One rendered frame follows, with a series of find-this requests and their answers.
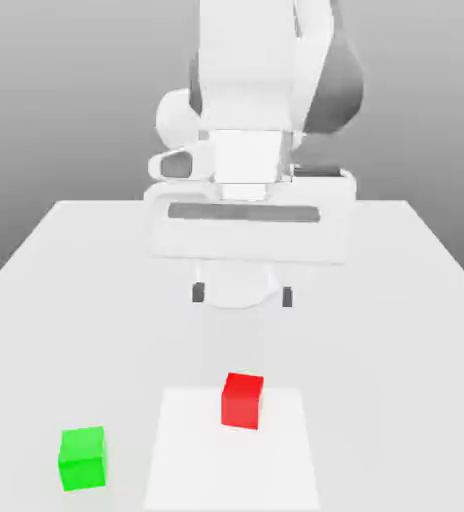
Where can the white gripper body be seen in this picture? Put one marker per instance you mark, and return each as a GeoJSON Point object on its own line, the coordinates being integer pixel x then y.
{"type": "Point", "coordinates": [248, 240]}

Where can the small red cube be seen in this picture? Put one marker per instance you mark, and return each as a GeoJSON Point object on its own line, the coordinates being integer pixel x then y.
{"type": "Point", "coordinates": [241, 402]}

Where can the small green cube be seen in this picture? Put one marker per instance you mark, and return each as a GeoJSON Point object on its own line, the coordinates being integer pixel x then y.
{"type": "Point", "coordinates": [83, 460]}

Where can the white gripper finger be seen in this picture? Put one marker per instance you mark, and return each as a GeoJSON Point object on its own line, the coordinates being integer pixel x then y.
{"type": "Point", "coordinates": [198, 292]}
{"type": "Point", "coordinates": [287, 296]}

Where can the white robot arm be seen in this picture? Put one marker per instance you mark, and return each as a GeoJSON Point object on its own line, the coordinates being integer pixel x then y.
{"type": "Point", "coordinates": [248, 64]}

